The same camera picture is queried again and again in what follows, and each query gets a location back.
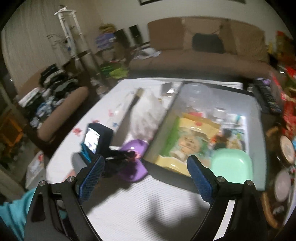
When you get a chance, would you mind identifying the brown armchair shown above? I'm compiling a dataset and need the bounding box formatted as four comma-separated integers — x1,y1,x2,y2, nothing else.
17,65,89,143

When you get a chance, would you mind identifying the teal left sleeve forearm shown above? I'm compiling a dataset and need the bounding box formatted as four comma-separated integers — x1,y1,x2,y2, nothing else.
1,188,36,240

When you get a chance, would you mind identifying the white plastic bag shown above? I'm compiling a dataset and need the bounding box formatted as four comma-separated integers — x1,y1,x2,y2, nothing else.
129,90,167,142

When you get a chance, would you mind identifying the brown sofa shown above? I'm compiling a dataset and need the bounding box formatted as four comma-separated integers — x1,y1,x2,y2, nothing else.
129,16,278,79

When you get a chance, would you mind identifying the yellow green food package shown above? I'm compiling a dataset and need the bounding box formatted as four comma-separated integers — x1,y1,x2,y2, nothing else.
154,112,221,177

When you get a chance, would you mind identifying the black cushion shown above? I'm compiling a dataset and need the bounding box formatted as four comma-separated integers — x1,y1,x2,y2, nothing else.
192,33,225,54

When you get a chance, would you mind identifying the mint green plastic plate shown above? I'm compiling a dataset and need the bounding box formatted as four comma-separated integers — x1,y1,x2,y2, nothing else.
210,148,253,184

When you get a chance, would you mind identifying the white coat stand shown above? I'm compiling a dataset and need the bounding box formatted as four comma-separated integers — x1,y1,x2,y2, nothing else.
54,6,99,78

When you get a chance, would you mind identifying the grey storage box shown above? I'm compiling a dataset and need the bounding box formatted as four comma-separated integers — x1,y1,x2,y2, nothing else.
143,81,267,191

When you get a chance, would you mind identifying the black remote control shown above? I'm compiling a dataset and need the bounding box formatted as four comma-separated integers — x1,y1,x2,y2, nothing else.
252,79,281,115

